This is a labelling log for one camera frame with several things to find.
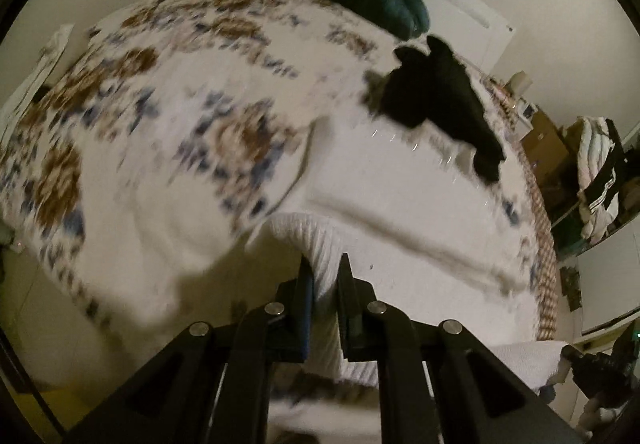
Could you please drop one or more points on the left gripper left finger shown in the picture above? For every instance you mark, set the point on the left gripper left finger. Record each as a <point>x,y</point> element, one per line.
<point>210,384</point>

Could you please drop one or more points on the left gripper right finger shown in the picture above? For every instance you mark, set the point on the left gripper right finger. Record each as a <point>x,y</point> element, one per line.
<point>438,384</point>

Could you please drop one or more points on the floral bed blanket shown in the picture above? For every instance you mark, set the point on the floral bed blanket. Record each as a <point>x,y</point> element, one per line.
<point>138,180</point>

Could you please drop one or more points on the cardboard box by nightstand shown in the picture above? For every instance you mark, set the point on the cardboard box by nightstand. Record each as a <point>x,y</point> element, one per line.
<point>552,163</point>

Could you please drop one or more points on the white nightstand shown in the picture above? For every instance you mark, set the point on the white nightstand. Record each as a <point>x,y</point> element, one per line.
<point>522,112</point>

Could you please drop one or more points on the black folded garment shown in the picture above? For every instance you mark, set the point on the black folded garment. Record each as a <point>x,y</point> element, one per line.
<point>434,86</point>

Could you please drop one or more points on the beige table lamp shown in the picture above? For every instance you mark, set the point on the beige table lamp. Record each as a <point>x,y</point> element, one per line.
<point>518,84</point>

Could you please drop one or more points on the white cloth at bedside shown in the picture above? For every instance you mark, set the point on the white cloth at bedside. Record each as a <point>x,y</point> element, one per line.
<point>15,105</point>

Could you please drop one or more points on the white bed headboard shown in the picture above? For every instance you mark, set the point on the white bed headboard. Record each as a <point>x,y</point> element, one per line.
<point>472,29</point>

